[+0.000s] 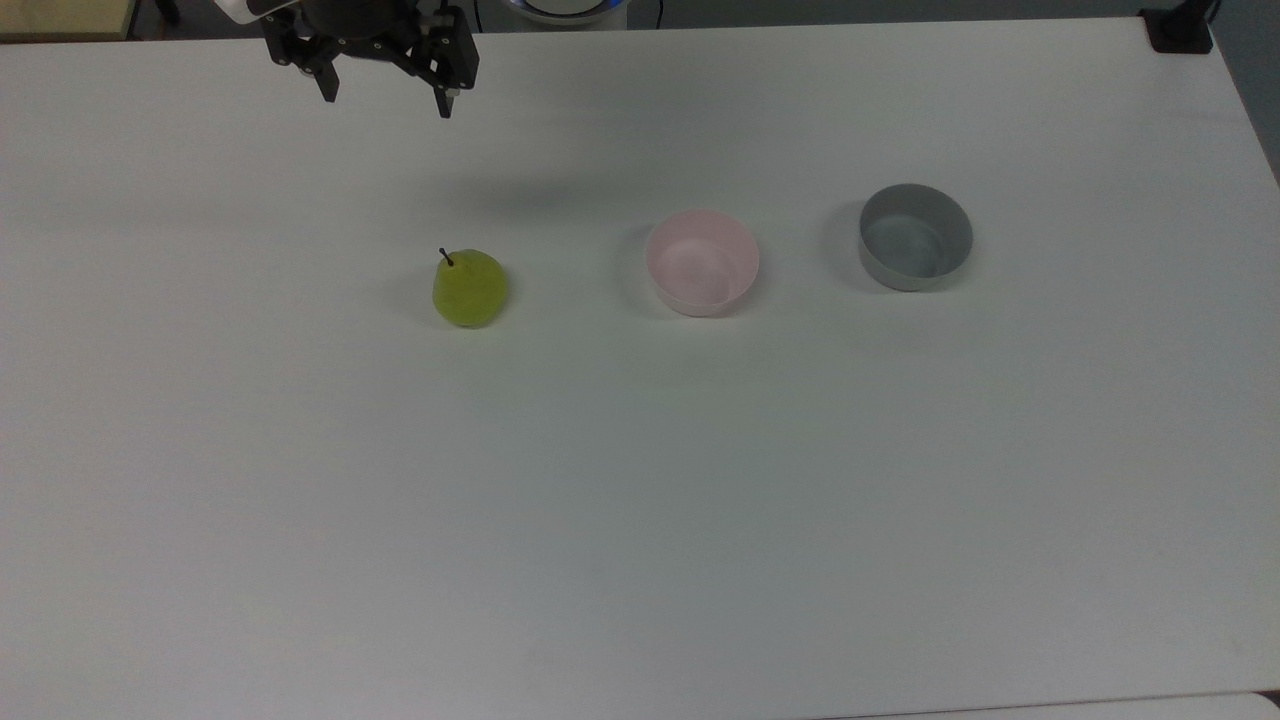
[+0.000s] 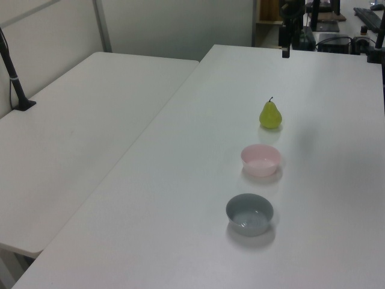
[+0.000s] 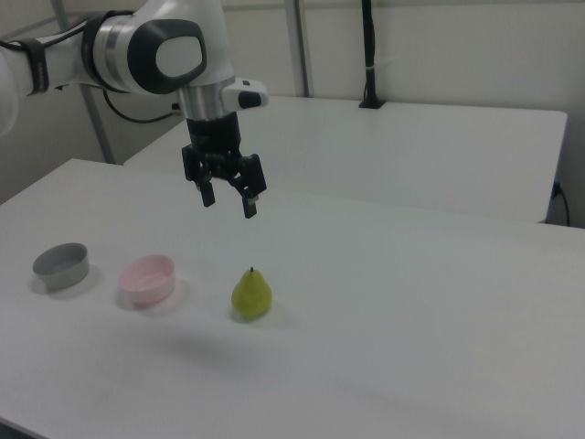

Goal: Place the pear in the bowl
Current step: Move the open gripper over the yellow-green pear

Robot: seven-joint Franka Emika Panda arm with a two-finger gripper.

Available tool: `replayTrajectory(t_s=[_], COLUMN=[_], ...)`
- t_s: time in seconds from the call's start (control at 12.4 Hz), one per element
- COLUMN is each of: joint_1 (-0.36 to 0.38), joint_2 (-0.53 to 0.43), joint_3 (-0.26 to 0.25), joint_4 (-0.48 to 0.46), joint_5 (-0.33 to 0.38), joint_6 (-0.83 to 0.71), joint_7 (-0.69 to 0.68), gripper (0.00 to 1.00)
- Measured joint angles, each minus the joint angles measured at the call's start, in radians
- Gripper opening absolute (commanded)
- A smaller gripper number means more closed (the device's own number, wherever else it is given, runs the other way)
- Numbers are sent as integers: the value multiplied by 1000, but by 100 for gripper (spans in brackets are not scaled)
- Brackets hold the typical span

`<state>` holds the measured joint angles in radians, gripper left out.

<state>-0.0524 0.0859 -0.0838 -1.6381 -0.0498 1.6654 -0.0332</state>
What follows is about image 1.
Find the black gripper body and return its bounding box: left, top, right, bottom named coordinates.
left=298, top=0, right=423, bottom=53

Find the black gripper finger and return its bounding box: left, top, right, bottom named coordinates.
left=262, top=12, right=343, bottom=104
left=393, top=8, right=481, bottom=120

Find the green pear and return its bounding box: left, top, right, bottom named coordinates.
left=432, top=247, right=509, bottom=329

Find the pink bowl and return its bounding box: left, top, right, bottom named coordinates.
left=645, top=209, right=761, bottom=319

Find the grey bowl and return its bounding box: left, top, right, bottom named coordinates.
left=857, top=183, right=975, bottom=293

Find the wooden cabinet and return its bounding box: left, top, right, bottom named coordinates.
left=0, top=0, right=139, bottom=43

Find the black clamp mount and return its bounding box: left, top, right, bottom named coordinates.
left=1138, top=0, right=1223, bottom=55

